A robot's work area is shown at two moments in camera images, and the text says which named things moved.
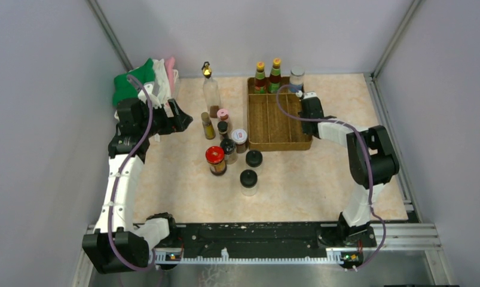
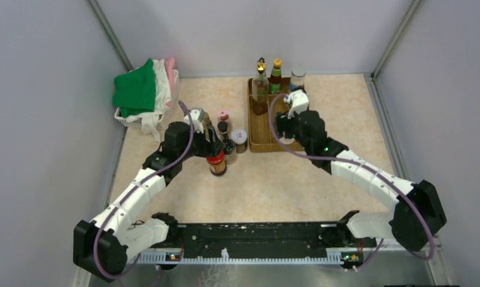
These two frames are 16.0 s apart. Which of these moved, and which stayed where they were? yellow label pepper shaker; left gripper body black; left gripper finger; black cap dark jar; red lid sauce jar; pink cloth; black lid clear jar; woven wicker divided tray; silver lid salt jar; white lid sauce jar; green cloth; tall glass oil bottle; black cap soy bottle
Moved: left gripper finger; black lid clear jar; tall glass oil bottle; left gripper body black; woven wicker divided tray
Stayed: green cloth; yellow label pepper shaker; white lid sauce jar; black cap soy bottle; pink cloth; red lid sauce jar; silver lid salt jar; black cap dark jar
